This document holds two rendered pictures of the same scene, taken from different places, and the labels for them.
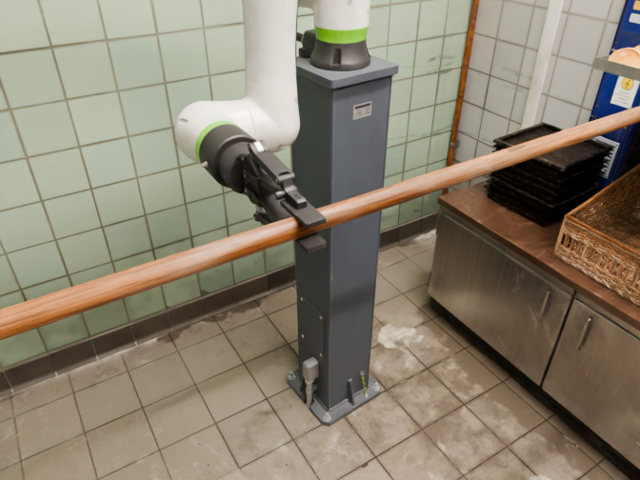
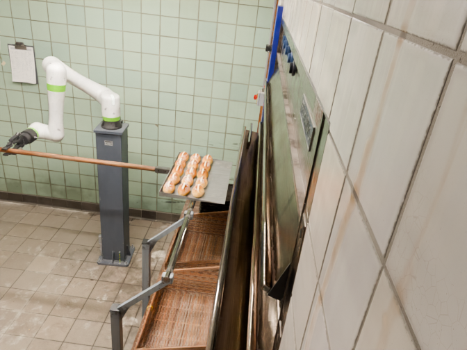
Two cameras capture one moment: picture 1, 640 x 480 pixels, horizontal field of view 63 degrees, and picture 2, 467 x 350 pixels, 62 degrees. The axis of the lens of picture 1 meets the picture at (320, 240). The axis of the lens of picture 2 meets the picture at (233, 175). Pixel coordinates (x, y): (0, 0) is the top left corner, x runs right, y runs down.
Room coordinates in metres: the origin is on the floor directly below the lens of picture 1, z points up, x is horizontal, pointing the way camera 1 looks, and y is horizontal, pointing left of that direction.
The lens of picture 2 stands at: (-0.45, -2.30, 2.27)
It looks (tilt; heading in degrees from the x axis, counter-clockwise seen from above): 27 degrees down; 33
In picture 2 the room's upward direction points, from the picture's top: 7 degrees clockwise
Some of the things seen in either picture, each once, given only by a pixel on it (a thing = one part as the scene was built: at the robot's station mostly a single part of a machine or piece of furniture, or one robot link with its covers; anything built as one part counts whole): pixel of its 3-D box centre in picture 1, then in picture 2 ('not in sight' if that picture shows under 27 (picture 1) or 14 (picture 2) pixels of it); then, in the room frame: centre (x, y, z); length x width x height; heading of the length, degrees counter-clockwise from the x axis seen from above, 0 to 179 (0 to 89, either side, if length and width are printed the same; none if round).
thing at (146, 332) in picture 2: not in sight; (194, 312); (0.72, -1.40, 0.72); 0.56 x 0.49 x 0.28; 32
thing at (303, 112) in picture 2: not in sight; (295, 67); (0.90, -1.64, 1.99); 1.80 x 0.08 x 0.21; 32
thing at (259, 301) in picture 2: not in sight; (269, 175); (0.89, -1.61, 1.54); 1.79 x 0.11 x 0.19; 32
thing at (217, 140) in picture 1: (234, 156); (28, 136); (0.78, 0.14, 1.19); 0.12 x 0.06 x 0.09; 122
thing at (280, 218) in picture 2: not in sight; (279, 117); (0.89, -1.61, 1.80); 1.79 x 0.11 x 0.19; 32
